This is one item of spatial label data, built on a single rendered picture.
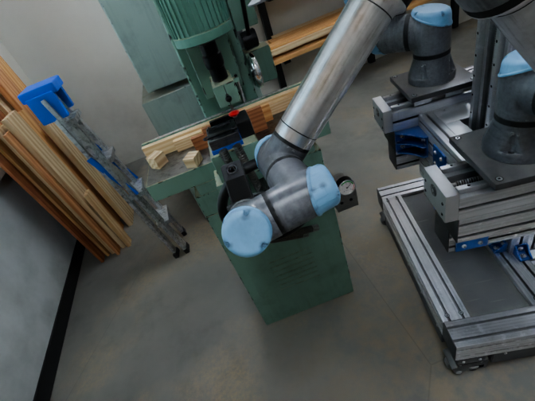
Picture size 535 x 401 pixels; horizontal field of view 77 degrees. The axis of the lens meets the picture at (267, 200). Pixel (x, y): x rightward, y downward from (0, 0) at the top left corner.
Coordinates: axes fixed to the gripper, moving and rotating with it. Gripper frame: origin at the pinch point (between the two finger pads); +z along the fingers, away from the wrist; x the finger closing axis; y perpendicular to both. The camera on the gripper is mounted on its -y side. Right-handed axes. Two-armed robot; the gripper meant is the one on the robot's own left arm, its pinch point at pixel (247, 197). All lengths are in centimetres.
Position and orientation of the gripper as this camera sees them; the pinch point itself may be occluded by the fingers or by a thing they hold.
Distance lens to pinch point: 83.3
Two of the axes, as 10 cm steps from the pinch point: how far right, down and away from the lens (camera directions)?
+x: 9.2, -3.8, -0.1
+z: -0.3, -1.1, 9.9
